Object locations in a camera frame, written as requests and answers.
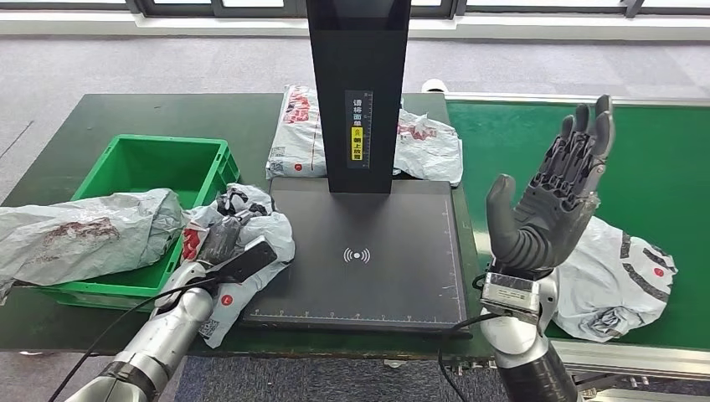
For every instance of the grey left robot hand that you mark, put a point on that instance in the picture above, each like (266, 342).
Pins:
(222, 238)

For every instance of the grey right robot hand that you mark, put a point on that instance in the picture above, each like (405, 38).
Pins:
(560, 199)

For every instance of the grey parcel bag red print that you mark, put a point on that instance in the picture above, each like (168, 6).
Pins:
(266, 227)

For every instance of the grey parcel bag black stripes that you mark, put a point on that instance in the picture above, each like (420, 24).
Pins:
(610, 288)

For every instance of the large grey parcel bag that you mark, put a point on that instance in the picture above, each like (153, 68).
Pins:
(83, 238)

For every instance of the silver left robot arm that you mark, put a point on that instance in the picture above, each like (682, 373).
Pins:
(161, 338)

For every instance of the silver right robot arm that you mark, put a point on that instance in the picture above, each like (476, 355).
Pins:
(521, 344)

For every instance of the green conveyor belt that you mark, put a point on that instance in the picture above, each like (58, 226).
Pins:
(654, 183)

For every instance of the flat white red-print parcel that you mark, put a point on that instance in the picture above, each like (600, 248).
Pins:
(297, 136)

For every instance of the crumpled white red-print parcel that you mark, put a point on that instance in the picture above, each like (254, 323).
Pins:
(430, 150)

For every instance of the black inbound scanner machine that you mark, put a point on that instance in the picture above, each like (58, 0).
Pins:
(388, 283)

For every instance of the green plastic crate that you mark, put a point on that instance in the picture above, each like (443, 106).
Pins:
(155, 161)

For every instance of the dark green table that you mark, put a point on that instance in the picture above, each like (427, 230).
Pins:
(166, 113)

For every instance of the black yellow instruction label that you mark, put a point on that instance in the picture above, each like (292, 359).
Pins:
(358, 144)

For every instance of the white window sill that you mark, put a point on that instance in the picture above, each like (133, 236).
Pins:
(166, 25)

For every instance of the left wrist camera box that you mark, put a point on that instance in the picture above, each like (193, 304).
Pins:
(249, 261)

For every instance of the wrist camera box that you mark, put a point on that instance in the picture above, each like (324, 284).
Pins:
(249, 261)
(510, 297)

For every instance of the aluminium conveyor frame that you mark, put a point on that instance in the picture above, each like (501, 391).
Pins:
(527, 97)

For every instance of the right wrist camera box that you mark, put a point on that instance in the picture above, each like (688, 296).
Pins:
(510, 297)

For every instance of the dark window frame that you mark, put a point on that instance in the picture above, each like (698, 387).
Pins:
(133, 4)

